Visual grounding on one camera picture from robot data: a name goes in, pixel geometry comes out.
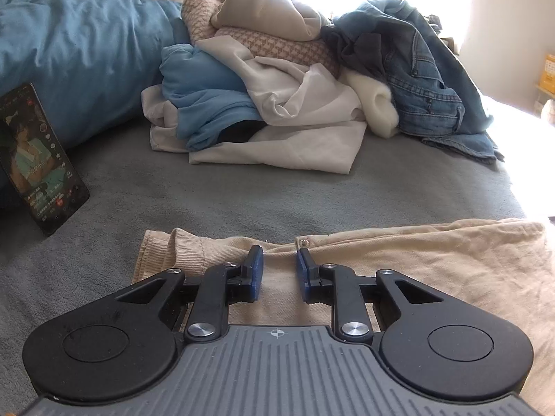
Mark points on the white fluffy garment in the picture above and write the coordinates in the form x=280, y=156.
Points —
x=377, y=108

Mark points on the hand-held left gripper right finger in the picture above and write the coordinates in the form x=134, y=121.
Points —
x=303, y=275

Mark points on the bed with grey sheet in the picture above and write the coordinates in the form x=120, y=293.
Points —
x=173, y=199

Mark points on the white fluffy ball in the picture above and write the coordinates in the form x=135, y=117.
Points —
x=550, y=110

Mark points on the pink houndstooth garment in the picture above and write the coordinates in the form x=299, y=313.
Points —
x=282, y=45

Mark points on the light blue garment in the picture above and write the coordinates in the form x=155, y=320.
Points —
x=199, y=82

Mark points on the blue duvet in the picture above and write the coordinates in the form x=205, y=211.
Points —
x=86, y=52

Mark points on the white satin shirt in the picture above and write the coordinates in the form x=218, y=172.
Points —
x=295, y=91

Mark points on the black smartphone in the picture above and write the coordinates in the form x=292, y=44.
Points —
x=39, y=160

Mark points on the dark grey garment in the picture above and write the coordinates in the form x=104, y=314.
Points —
x=355, y=52

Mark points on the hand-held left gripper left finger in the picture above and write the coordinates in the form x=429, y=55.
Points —
x=256, y=273

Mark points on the yellow box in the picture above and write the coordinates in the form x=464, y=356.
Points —
x=548, y=73

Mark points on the beige hoodie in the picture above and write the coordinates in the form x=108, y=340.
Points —
x=269, y=4

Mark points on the white cotton garment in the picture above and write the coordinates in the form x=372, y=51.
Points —
x=303, y=147

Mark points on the blue denim jeans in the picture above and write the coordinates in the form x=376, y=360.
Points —
x=425, y=91

